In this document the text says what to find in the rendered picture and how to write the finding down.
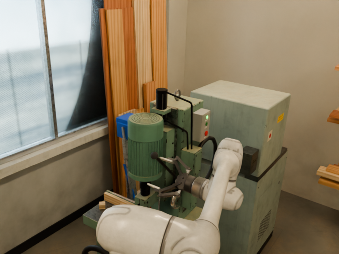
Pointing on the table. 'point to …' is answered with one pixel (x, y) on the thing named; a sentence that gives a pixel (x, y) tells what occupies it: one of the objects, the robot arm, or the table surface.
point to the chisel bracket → (147, 200)
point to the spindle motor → (145, 146)
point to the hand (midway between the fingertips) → (156, 172)
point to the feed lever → (162, 163)
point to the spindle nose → (145, 190)
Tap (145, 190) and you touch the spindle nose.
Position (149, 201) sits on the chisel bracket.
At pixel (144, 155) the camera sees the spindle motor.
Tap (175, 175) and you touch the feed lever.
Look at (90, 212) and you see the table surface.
